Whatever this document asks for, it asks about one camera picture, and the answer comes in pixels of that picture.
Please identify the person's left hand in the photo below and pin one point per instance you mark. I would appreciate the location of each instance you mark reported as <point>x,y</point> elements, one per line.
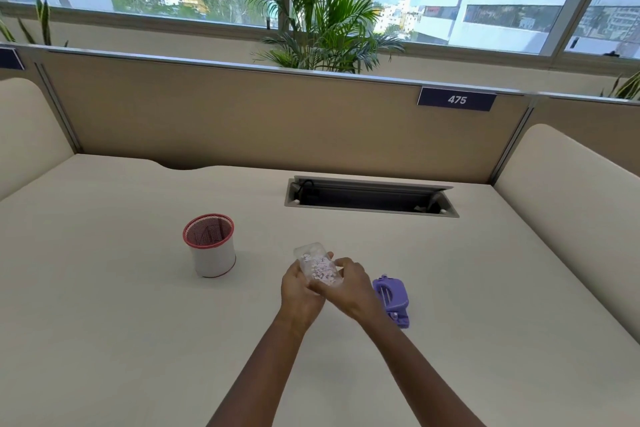
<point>299,289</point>

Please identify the person's right hand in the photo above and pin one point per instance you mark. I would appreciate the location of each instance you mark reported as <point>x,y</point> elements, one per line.
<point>356,291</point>

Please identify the person's left thumb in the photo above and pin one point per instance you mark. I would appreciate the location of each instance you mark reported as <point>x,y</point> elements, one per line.
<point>322,261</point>

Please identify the person's right fingers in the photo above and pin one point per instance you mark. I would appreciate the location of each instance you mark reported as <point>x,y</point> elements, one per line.
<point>342,269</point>

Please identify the clear tray of paper bits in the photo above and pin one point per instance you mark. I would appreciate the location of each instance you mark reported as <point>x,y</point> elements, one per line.
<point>320,264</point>

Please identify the person's left forearm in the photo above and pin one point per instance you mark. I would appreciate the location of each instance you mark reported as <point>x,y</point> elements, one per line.
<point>255,374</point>

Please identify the person's right forearm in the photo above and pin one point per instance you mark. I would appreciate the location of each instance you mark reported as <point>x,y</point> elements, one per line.
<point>422,371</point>

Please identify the purple hole punch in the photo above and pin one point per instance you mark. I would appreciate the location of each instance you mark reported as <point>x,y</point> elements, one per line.
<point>392,300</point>

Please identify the white mesh cup red rim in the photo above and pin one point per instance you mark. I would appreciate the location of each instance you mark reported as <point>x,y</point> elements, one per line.
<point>211,251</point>

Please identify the beige desk partition panel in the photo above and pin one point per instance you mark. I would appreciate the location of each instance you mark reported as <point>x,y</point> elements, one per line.
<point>280,116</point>

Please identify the dark blue number plate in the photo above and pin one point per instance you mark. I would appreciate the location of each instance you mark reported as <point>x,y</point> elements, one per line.
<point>10,59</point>
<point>456,99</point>

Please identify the green palm plant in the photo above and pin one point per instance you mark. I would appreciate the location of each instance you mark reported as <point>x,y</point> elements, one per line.
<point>320,16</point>

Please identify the beige curved side divider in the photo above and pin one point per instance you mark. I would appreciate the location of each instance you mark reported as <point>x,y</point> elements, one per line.
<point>575,191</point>
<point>30,136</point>

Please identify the green plant leaves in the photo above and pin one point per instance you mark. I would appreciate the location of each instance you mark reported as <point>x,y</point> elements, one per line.
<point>625,86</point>

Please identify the green spiky leaf plant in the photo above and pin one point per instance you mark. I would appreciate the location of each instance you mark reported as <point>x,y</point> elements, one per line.
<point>35,24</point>

